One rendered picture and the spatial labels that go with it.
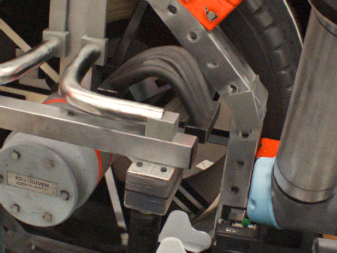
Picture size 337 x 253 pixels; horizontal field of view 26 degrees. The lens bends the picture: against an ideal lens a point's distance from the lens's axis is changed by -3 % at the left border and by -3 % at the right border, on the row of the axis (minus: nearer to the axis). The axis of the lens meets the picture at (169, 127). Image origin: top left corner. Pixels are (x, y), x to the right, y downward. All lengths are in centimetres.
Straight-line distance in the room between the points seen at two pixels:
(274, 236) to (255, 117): 21
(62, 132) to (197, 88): 17
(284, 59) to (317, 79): 45
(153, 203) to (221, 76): 24
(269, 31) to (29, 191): 40
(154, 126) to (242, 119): 21
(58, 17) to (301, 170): 45
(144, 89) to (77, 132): 30
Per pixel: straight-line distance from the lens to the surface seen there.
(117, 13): 135
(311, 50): 60
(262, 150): 105
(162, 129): 82
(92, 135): 85
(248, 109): 99
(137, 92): 114
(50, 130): 86
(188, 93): 86
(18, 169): 97
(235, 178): 104
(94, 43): 100
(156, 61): 87
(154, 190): 82
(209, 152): 296
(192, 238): 89
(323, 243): 86
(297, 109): 66
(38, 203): 98
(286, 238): 86
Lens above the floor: 135
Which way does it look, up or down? 26 degrees down
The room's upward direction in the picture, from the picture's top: 7 degrees clockwise
